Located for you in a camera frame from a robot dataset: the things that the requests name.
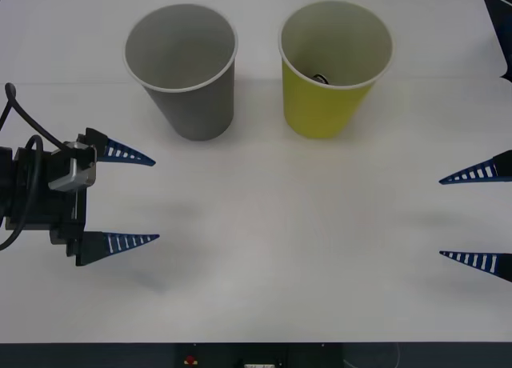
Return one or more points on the silver drink can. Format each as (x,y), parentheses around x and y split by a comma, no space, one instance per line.
(320,78)

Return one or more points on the yellow-green plastic waste bin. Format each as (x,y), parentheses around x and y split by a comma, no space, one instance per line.
(320,112)

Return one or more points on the grey plastic waste bin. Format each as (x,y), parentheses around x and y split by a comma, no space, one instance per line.
(192,104)

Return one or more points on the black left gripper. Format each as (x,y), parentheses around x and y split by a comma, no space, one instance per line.
(60,208)

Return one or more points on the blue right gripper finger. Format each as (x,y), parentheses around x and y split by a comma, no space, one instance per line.
(494,169)
(496,264)

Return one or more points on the silver and black left arm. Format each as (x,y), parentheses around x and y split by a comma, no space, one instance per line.
(74,175)

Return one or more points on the red round button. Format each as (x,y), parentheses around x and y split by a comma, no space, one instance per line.
(191,360)

